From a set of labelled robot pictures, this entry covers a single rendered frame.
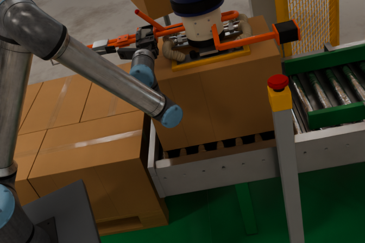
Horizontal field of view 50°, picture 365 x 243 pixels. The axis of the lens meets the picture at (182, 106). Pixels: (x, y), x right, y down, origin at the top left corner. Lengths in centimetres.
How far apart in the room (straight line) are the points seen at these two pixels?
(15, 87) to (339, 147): 131
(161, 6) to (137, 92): 184
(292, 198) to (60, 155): 120
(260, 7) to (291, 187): 148
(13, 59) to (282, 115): 88
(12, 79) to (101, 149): 90
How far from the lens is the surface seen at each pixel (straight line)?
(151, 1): 306
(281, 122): 142
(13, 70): 130
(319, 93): 209
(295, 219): 183
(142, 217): 228
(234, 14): 173
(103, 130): 222
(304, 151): 179
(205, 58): 168
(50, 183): 216
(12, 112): 135
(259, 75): 169
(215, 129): 183
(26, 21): 116
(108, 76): 125
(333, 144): 181
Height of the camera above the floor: 180
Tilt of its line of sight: 35 degrees down
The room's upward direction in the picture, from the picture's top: 17 degrees counter-clockwise
